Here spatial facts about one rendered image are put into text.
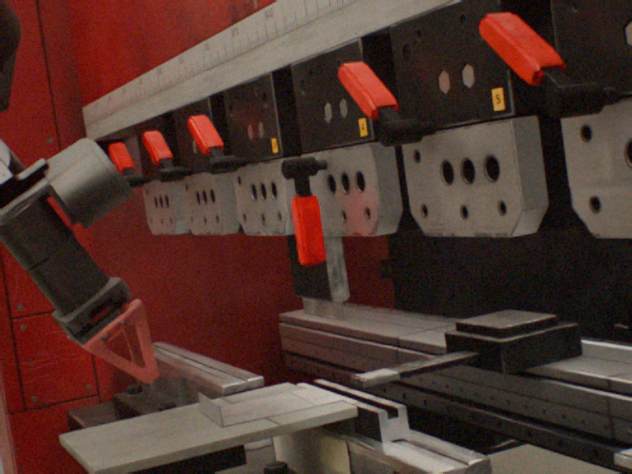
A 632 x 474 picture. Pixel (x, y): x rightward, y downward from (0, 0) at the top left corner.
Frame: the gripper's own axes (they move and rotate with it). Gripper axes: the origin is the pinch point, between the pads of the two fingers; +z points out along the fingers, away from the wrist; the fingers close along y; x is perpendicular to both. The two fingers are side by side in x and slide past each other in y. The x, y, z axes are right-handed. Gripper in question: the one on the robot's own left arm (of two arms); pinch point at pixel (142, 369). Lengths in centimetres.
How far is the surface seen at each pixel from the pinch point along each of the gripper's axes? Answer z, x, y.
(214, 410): 7.6, -2.9, -1.7
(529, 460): 187, -118, 241
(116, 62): -25, -31, 58
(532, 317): 24.7, -38.1, -0.3
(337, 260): 3.5, -21.8, -3.4
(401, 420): 17.5, -15.1, -11.6
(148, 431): 5.9, 3.1, 2.3
